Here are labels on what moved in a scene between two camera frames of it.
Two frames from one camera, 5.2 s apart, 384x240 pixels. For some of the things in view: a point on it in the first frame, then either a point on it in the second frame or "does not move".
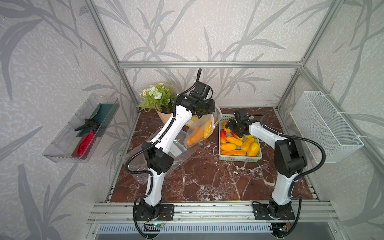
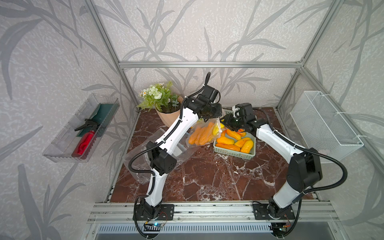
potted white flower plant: [160, 96] does not move
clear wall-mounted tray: [75, 142] does not move
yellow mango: [253, 150] → [247, 146]
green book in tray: [103, 116] does not move
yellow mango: [208, 129] → [215, 130]
